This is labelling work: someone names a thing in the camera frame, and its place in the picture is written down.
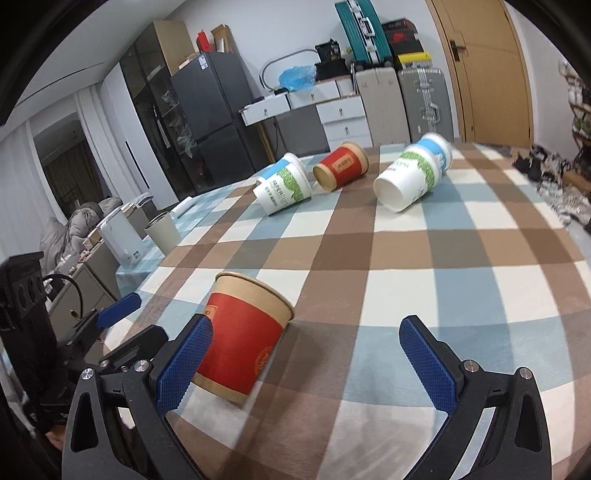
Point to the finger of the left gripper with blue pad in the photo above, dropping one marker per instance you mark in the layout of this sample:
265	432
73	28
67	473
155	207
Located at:
119	310
142	346

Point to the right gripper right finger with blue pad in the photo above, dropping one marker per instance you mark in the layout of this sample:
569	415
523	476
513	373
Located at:
517	444

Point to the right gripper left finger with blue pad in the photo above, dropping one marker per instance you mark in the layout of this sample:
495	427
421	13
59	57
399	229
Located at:
117	426

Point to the red paper cup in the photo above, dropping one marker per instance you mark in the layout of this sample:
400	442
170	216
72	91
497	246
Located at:
343	166
248	318

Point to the right white green paper cup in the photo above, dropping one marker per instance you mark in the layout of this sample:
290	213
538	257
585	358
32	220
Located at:
414	173

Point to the white green paper cup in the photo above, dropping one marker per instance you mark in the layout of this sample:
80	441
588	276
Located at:
284	184
414	173

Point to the left white green paper cup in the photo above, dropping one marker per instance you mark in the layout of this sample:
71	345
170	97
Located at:
284	184

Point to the right blue white paper cup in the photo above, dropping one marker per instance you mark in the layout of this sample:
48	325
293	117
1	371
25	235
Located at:
440	148

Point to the left hand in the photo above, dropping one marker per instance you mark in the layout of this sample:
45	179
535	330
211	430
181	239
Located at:
56	436

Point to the white appliance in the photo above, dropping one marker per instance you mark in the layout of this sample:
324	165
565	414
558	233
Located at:
121	238

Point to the grey down jacket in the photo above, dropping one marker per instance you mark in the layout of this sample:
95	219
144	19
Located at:
58	240

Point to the beige tumbler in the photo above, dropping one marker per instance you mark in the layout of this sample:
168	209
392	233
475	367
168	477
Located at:
163	232

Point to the plaid tablecloth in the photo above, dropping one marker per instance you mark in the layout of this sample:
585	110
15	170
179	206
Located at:
482	260

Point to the paper towel roll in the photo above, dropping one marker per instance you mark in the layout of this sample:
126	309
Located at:
182	207

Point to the black refrigerator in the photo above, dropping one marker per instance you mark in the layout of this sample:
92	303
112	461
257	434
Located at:
212	89

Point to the black glass cabinet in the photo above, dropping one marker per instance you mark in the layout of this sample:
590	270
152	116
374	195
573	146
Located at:
147	67

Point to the silver suitcase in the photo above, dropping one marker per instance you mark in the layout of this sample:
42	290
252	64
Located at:
427	102

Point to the white drawer desk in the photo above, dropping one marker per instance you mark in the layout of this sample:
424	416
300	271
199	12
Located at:
339	108

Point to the oval mirror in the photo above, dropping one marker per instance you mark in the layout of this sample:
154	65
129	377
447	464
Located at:
269	75

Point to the beige suitcase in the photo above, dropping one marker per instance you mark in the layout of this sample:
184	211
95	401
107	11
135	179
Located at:
385	110

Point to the blue plastic bag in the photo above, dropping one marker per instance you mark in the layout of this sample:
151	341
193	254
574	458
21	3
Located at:
298	78

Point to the shoe rack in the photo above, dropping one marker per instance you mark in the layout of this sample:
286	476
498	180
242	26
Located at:
579	101

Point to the wooden door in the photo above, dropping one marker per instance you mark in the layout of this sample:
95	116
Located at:
488	71

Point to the black bag on desk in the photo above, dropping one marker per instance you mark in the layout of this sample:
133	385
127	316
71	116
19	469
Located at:
331	64

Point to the stacked shoe boxes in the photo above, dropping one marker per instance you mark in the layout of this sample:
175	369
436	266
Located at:
406	47

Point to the teal suitcase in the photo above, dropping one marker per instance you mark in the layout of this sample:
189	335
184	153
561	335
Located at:
365	33

